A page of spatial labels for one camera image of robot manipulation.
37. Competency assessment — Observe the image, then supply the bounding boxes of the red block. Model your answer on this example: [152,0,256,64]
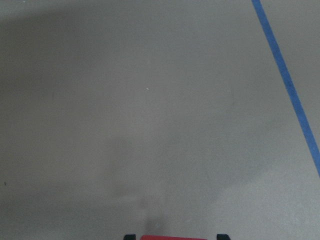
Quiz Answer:
[140,235,206,240]

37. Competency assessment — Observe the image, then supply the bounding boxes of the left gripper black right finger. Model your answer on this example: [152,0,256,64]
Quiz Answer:
[216,233,231,240]

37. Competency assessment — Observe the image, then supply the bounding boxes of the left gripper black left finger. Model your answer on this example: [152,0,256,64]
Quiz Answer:
[123,234,136,240]

